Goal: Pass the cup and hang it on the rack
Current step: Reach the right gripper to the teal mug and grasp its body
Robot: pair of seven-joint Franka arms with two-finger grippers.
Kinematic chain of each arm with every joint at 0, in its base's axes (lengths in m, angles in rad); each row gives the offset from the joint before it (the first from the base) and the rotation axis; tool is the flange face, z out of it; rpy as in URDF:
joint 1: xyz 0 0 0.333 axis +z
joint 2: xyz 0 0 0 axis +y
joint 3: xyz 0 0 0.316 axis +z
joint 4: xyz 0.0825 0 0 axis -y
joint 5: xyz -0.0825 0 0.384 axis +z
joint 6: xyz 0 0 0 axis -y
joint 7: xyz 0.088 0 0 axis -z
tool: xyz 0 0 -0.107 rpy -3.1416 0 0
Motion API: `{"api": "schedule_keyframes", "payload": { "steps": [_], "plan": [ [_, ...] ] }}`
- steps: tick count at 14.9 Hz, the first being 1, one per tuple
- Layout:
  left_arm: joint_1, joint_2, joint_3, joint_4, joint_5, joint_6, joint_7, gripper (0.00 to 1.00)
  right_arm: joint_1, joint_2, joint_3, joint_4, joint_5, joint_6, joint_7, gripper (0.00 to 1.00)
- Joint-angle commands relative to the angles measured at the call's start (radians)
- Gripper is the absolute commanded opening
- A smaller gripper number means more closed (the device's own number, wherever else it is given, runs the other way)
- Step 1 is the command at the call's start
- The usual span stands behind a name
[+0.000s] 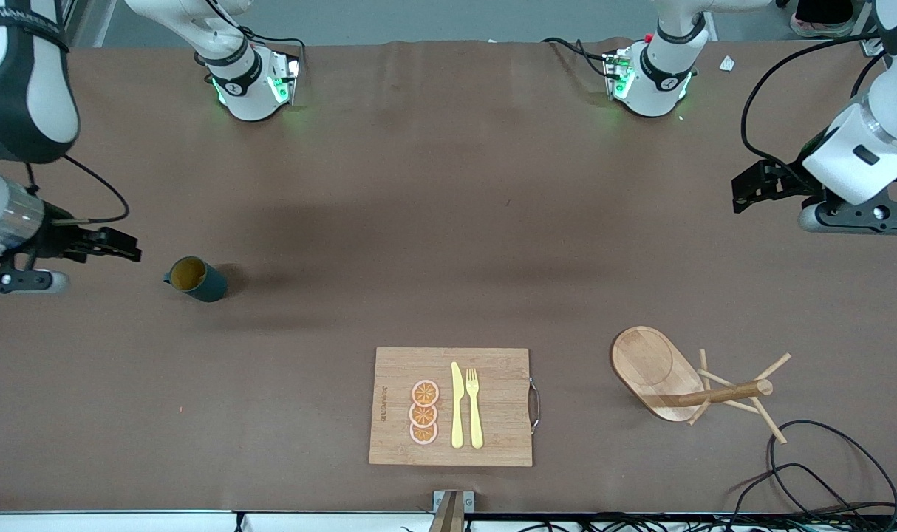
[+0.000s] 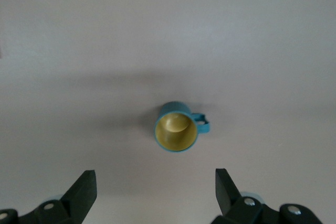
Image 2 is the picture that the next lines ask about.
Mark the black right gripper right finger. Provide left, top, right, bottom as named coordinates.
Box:
left=212, top=168, right=322, bottom=224

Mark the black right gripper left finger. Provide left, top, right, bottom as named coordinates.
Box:
left=0, top=170, right=97, bottom=224

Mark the teal cup with yellow inside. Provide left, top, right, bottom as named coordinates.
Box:
left=153, top=101, right=212, bottom=153

